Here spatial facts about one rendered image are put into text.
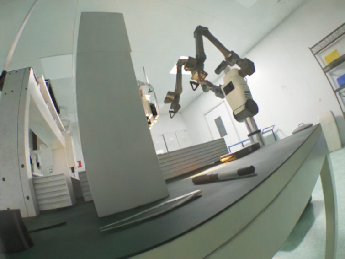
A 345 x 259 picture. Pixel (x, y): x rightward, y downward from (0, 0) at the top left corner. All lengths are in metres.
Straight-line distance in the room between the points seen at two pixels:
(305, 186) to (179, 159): 0.46
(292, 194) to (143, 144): 0.23
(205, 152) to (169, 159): 0.18
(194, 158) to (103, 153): 0.47
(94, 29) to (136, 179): 0.34
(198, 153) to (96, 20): 0.59
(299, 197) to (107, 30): 0.49
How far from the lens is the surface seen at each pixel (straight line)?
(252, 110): 1.40
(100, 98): 0.28
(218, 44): 1.42
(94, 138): 0.25
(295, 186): 0.24
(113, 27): 0.43
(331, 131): 3.23
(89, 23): 0.44
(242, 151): 0.57
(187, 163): 0.62
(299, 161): 0.28
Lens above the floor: 0.79
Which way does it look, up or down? 13 degrees up
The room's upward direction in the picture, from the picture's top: 18 degrees counter-clockwise
